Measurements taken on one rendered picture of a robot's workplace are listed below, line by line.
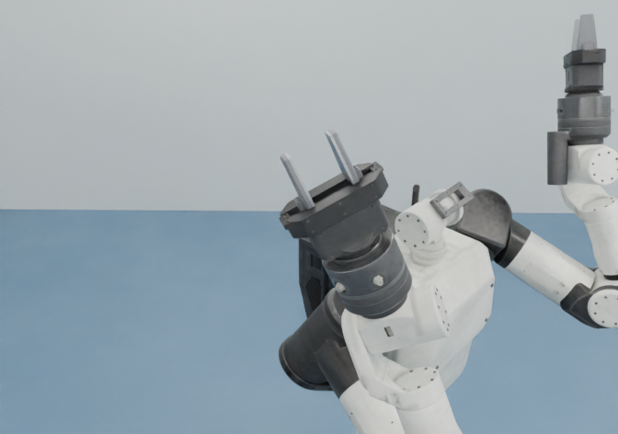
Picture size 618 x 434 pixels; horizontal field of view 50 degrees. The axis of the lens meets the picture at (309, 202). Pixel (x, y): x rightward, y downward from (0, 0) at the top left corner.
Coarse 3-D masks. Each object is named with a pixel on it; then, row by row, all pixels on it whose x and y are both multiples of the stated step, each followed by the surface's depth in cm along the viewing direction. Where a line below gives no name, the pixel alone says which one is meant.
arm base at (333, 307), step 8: (328, 296) 98; (336, 296) 98; (328, 304) 97; (336, 304) 97; (328, 312) 96; (336, 312) 96; (328, 320) 96; (336, 320) 95; (336, 328) 95; (280, 352) 104; (280, 360) 103; (288, 368) 102; (288, 376) 102; (296, 376) 101; (304, 384) 102; (312, 384) 102; (320, 384) 103; (328, 384) 104
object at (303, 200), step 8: (280, 160) 70; (288, 160) 68; (288, 168) 68; (296, 176) 69; (296, 184) 69; (304, 192) 69; (296, 200) 71; (304, 200) 70; (312, 200) 70; (304, 208) 71
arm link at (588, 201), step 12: (564, 192) 122; (576, 192) 122; (588, 192) 122; (600, 192) 122; (576, 204) 121; (588, 204) 121; (600, 204) 119; (612, 204) 117; (588, 216) 118; (600, 216) 117; (612, 216) 117
